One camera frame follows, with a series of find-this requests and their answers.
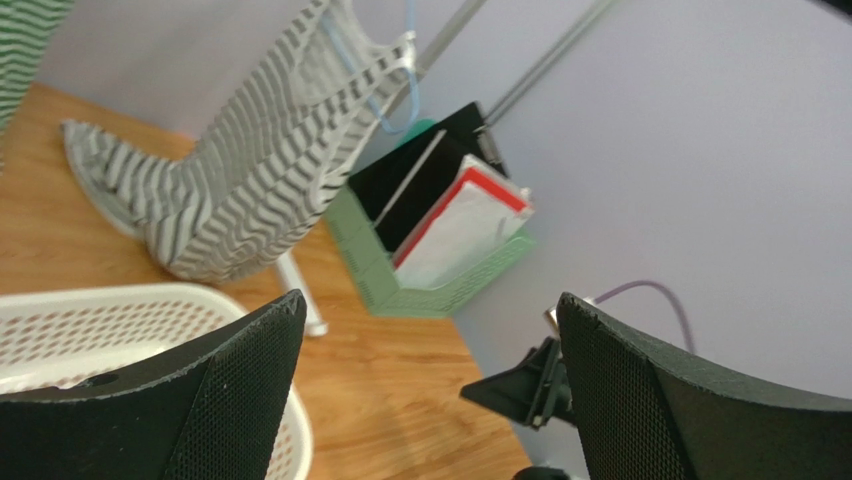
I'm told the green file organizer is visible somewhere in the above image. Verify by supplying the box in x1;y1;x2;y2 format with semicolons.
324;119;538;319

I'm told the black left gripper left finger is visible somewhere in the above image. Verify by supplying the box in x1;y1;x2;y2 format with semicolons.
1;291;307;479

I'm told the white perforated laundry basket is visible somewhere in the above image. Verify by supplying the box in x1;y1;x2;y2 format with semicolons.
0;282;315;480

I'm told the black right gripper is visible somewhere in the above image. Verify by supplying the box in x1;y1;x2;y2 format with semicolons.
460;337;576;428

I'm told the white metal clothes rack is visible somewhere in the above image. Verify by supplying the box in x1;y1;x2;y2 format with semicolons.
274;0;618;337

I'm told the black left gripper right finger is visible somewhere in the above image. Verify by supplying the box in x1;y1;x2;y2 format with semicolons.
556;293;851;479

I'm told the green white striped tank top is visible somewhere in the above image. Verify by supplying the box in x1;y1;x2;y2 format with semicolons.
1;0;74;133

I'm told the black white striped tank top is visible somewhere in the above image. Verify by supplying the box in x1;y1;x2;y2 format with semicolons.
61;1;417;284

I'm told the black clipboard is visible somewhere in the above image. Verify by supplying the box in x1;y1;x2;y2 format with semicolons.
427;101;510;178

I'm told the black folder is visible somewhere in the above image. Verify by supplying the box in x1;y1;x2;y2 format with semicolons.
349;130;470;254

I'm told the red white folder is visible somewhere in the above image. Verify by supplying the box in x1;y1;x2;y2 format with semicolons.
392;154;535;290

